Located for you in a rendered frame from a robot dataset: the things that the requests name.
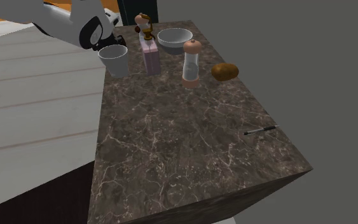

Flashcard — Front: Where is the clear grinder with copper caps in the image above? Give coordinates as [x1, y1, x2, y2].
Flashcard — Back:
[181, 39, 203, 90]

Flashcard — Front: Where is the white cup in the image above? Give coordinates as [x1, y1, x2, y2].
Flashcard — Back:
[97, 44, 130, 78]

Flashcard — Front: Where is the brown potato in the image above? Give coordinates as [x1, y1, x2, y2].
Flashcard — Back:
[210, 62, 240, 82]

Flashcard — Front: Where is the white bowl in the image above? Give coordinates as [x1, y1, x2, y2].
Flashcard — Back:
[156, 27, 194, 55]

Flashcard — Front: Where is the pink box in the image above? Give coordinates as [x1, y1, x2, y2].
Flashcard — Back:
[139, 36, 162, 76]

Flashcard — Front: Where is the pink and gold figure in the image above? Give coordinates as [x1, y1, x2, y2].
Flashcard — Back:
[134, 12, 156, 41]

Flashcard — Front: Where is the dark cabinet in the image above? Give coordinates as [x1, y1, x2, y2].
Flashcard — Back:
[117, 0, 160, 27]

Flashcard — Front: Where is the black and silver pen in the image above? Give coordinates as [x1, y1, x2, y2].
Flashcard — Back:
[243, 124, 280, 136]

